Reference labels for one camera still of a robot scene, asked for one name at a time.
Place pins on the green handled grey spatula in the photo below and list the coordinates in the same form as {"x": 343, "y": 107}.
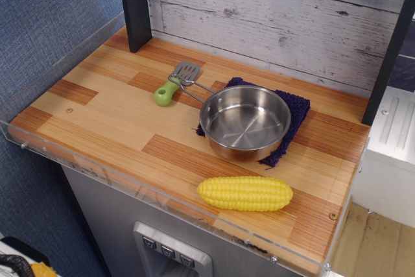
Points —
{"x": 183, "y": 75}

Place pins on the yellow black object at corner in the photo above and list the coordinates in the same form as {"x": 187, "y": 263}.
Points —
{"x": 15, "y": 265}

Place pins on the silver dispenser button panel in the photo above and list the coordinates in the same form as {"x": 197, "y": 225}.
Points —
{"x": 164, "y": 255}

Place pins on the yellow plastic corn cob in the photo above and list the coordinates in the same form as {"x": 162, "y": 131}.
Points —
{"x": 245, "y": 193}

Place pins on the white ridged side unit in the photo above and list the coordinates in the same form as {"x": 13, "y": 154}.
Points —
{"x": 384, "y": 182}

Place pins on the black right cabinet post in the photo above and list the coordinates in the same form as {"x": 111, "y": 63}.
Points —
{"x": 385, "y": 72}

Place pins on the purple cloth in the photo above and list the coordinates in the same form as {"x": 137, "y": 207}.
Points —
{"x": 299, "y": 108}

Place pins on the black cabinet post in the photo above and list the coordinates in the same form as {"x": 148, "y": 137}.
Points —
{"x": 138, "y": 25}
{"x": 385, "y": 72}

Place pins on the stainless steel pot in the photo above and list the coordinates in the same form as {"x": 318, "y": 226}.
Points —
{"x": 243, "y": 123}

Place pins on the black left cabinet post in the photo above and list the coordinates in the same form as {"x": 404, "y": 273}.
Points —
{"x": 138, "y": 25}

